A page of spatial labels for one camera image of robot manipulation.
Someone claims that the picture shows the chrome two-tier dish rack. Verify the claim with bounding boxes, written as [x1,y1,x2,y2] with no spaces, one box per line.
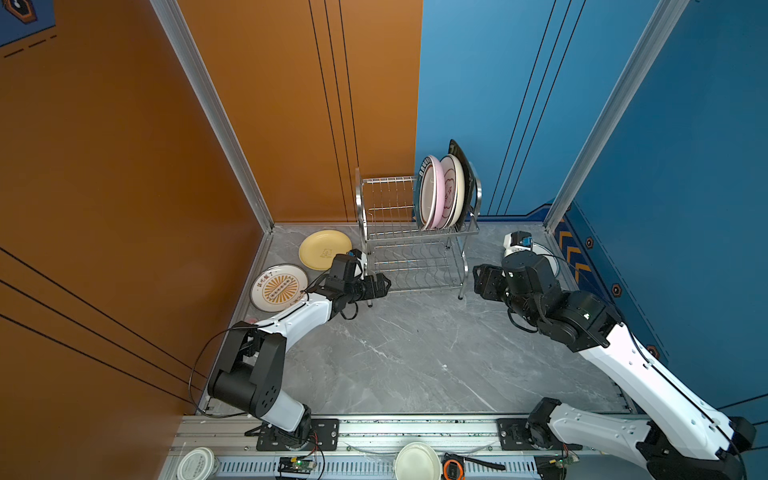
[355,171,479,300]

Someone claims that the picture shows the white plate red characters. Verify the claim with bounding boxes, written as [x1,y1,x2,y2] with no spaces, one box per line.
[532,242,560,277]

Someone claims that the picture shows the black square floral plate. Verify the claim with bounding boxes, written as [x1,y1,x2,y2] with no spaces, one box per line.
[448,139,482,231]

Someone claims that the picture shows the white plate green cloud outline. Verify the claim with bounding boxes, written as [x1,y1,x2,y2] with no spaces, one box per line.
[439,154,455,228]

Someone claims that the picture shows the pink round plate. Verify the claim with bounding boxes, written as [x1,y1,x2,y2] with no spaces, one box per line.
[426,155,445,230]

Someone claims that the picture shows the cream round plate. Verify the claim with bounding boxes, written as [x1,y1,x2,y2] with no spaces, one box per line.
[450,155,467,226]

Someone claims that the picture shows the white plate green red rim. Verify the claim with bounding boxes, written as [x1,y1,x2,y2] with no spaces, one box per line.
[414,155,434,230]

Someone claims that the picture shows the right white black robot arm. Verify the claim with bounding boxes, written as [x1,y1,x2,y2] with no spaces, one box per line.
[473,249,756,479]

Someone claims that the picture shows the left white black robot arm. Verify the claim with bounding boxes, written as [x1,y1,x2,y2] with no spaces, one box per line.
[207,249,391,448]

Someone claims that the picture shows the yellow round plate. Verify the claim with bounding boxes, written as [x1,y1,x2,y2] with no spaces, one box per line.
[298,230,352,271]

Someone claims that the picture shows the white plate orange sunburst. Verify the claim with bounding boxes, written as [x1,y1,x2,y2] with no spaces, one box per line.
[250,264,309,312]

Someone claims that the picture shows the green circuit board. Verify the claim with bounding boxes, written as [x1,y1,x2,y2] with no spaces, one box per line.
[276,457,317,479]

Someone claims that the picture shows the orange black tape measure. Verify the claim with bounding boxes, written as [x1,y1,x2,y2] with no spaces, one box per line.
[442,453,506,480]

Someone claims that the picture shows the white round lid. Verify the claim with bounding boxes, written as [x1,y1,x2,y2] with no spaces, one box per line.
[176,447,219,480]

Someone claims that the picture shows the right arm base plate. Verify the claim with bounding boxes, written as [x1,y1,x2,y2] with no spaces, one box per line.
[496,418,583,452]

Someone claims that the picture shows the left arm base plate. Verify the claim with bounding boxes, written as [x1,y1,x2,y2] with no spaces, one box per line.
[256,418,339,452]

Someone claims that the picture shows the small board with wires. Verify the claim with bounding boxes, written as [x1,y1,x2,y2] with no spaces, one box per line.
[534,451,580,480]

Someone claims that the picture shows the white bowl on rail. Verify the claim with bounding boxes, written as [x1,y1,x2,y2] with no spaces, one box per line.
[394,442,442,480]

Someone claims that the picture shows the aluminium mounting rail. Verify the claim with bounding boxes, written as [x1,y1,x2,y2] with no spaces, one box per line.
[173,413,667,457]

